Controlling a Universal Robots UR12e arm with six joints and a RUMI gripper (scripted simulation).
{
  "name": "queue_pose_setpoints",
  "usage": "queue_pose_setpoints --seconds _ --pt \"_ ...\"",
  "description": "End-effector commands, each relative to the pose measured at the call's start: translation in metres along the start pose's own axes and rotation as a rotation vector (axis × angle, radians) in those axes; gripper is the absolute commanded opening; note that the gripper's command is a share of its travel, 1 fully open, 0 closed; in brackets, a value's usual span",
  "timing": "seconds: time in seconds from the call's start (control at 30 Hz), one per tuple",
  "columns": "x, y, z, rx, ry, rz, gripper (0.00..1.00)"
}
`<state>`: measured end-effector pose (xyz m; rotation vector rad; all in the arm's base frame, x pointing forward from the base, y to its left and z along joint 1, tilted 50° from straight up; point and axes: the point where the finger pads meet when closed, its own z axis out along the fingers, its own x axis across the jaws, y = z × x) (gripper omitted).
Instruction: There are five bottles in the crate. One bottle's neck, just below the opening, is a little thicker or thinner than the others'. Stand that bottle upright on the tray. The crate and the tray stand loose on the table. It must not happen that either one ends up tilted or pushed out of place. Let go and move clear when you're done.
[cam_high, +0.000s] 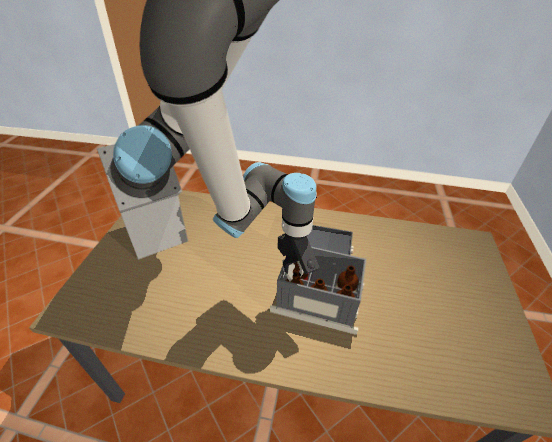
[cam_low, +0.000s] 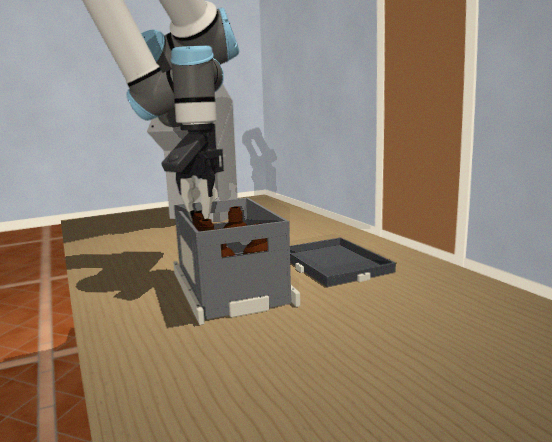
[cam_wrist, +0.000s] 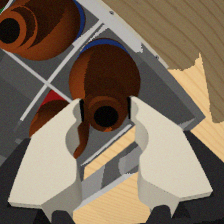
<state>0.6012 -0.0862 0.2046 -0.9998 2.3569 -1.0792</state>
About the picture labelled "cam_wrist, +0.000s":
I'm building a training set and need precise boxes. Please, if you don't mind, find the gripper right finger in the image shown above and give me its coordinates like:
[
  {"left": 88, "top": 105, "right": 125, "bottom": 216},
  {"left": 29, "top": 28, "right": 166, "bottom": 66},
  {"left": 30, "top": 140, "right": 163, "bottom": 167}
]
[{"left": 127, "top": 96, "right": 224, "bottom": 224}]

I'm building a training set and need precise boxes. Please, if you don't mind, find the grey plastic crate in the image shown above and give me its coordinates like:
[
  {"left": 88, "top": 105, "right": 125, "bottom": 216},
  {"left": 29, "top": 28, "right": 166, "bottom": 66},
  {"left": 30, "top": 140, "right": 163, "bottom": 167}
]
[{"left": 0, "top": 0, "right": 206, "bottom": 212}]

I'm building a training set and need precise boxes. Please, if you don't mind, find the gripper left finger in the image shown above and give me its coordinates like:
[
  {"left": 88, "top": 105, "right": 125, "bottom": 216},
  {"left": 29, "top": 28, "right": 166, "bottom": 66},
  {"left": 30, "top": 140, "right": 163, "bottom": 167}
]
[{"left": 0, "top": 98, "right": 84, "bottom": 224}]

